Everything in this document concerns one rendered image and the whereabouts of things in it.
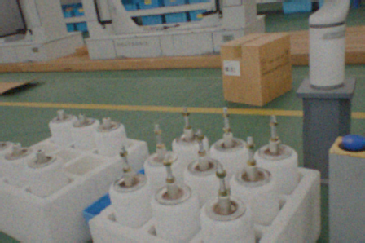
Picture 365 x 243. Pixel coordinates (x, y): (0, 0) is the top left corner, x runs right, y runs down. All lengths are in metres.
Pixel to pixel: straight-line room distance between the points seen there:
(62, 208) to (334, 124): 0.78
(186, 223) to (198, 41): 2.23
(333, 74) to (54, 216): 0.83
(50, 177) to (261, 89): 1.18
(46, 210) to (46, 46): 2.95
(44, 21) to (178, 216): 3.30
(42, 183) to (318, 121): 0.78
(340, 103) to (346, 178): 0.40
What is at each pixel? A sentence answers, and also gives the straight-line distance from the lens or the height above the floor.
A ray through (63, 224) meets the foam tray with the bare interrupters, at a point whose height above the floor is 0.10.
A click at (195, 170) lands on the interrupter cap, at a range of 0.83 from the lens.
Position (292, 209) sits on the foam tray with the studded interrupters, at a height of 0.18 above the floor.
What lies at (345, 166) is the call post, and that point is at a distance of 0.75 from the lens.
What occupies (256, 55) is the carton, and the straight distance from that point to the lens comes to 1.84.
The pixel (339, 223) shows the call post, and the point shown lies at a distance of 0.82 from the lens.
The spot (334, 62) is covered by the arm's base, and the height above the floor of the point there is 0.38.
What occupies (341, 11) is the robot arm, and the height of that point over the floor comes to 0.51.
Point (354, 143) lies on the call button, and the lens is 0.75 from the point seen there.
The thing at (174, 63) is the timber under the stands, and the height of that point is 0.05.
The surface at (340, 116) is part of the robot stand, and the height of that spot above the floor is 0.23.
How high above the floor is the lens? 0.65
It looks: 21 degrees down
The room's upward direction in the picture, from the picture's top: 9 degrees counter-clockwise
